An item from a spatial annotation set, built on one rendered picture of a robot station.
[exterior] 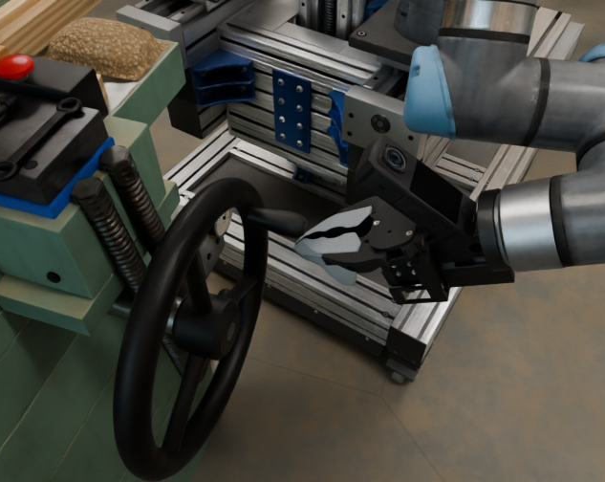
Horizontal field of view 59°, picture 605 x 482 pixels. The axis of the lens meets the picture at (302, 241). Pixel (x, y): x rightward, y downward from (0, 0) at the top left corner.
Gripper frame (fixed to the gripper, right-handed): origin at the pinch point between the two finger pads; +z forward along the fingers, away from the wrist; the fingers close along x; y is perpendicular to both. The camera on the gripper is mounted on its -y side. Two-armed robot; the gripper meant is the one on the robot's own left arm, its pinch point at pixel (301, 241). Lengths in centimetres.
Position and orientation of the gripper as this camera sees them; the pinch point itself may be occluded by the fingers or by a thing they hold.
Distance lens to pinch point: 56.3
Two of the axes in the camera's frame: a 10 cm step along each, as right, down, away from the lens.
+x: 3.1, -7.2, 6.2
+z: -8.2, 1.2, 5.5
